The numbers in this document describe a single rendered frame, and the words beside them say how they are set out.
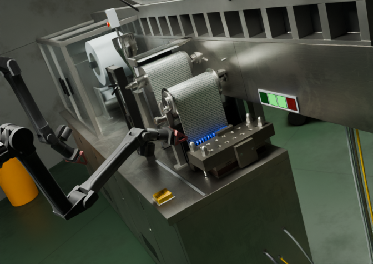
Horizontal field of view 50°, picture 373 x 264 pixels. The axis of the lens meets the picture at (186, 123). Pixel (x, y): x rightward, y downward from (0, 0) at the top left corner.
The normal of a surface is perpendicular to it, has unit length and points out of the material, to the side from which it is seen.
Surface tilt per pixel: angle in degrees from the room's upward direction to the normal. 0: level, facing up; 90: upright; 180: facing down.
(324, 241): 0
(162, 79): 92
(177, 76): 92
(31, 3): 90
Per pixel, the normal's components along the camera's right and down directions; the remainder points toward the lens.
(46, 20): 0.76, 0.02
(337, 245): -0.29, -0.89
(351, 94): -0.84, 0.41
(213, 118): 0.45, 0.20
